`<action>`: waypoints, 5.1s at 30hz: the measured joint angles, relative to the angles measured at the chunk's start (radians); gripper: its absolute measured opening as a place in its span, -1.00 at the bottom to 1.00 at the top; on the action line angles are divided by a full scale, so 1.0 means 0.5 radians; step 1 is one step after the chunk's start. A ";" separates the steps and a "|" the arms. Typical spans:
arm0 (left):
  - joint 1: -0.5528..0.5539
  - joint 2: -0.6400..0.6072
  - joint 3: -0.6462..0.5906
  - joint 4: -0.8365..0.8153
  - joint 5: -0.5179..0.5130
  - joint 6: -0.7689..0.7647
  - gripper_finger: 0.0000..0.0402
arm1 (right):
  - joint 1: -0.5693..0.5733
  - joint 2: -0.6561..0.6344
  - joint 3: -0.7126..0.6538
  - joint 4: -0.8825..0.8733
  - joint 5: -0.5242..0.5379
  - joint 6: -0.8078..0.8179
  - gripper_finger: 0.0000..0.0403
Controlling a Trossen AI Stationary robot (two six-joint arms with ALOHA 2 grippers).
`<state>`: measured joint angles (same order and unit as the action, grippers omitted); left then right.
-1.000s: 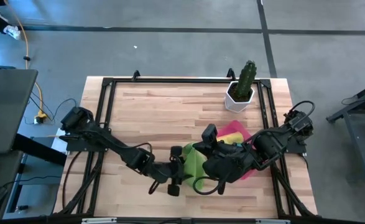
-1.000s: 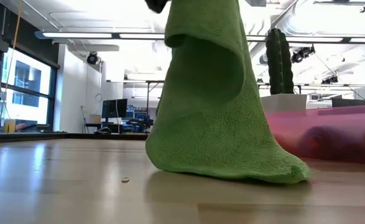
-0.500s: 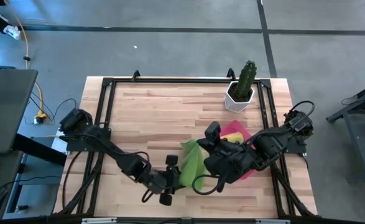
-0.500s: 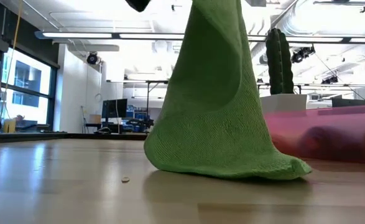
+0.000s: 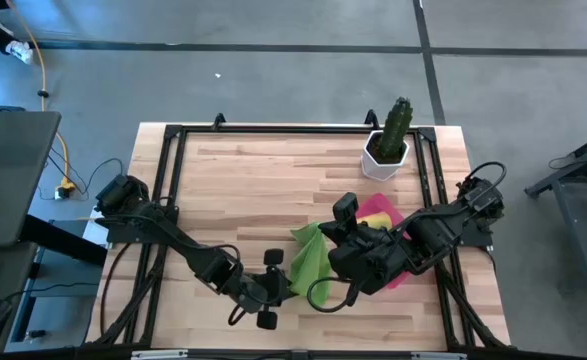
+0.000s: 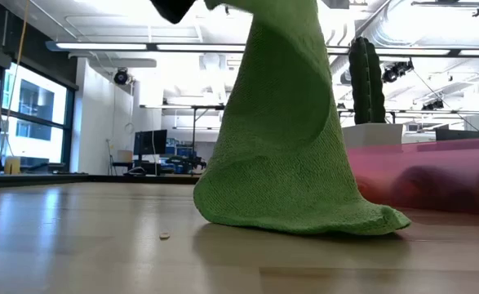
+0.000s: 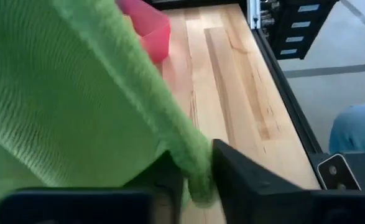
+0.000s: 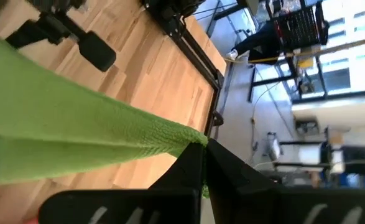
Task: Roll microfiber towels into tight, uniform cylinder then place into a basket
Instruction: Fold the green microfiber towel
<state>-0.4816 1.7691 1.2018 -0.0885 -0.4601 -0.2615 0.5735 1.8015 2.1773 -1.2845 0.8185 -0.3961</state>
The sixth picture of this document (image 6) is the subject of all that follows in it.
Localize deep green microfiber towel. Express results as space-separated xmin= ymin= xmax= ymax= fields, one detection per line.
xmin=193 ymin=0 xmax=412 ymax=237

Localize yellow microfiber towel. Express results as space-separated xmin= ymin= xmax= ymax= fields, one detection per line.
xmin=355 ymin=175 xmax=389 ymax=205

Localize teal microfiber towel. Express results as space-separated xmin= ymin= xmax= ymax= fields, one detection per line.
xmin=389 ymin=165 xmax=471 ymax=212

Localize pink translucent plastic basket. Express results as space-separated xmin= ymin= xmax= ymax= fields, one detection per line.
xmin=347 ymin=137 xmax=479 ymax=217

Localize black round ceiling lamp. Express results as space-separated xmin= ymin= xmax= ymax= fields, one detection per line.
xmin=113 ymin=68 xmax=131 ymax=86

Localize black computer monitor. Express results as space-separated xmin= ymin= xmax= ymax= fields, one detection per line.
xmin=134 ymin=129 xmax=169 ymax=156

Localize brown cardboard box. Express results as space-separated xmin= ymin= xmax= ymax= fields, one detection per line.
xmin=4 ymin=157 xmax=22 ymax=176

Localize black ceiling spotlights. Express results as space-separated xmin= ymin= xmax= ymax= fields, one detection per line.
xmin=381 ymin=59 xmax=415 ymax=83

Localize dark flat screen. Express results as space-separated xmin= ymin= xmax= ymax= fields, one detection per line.
xmin=435 ymin=129 xmax=479 ymax=142

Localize black background gantry frame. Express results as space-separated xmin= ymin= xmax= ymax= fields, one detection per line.
xmin=189 ymin=105 xmax=226 ymax=158

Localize black metal table frame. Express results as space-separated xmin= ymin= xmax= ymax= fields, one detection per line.
xmin=0 ymin=173 xmax=202 ymax=189

